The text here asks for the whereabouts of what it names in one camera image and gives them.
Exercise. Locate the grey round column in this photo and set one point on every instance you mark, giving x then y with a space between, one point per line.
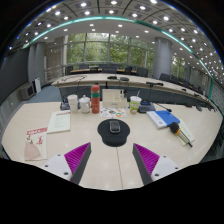
162 56

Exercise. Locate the white lidded ceramic mug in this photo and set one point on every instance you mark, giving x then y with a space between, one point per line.
84 105

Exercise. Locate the green and white paper cup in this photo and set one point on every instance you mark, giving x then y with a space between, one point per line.
135 105

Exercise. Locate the white paper sheet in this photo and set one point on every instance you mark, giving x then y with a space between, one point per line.
188 131

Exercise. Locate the round ceiling lights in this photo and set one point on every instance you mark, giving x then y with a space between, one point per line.
83 4

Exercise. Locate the red and white brochure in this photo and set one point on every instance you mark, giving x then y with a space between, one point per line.
36 143

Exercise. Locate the black desktop device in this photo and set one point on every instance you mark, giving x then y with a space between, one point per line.
146 107

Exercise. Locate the colourful sticker sheet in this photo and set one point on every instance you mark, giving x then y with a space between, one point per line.
113 112

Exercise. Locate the red drink bottle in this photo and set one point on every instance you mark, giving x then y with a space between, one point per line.
95 101

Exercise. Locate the stack of white paper cups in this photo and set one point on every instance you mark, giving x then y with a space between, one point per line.
72 104

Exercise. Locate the white cardboard box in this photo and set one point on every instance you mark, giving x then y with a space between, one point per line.
113 98

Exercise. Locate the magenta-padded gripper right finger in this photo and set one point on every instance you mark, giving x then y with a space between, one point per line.
148 160

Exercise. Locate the black gooseneck desk microphone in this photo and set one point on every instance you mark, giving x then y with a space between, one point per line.
64 106

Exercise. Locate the blue and white book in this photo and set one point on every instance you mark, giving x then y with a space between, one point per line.
163 118

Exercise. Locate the dark office chairs row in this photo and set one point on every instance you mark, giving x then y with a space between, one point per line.
143 72

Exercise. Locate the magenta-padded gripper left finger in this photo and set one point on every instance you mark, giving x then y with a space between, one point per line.
76 159

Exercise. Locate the black handheld microphone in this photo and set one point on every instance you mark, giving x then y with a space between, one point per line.
175 128

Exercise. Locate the black computer mouse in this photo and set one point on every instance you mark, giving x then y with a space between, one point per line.
114 126

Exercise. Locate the long curved conference desk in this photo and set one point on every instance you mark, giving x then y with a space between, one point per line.
100 80

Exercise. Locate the black round mouse pad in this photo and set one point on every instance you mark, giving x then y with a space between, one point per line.
113 139

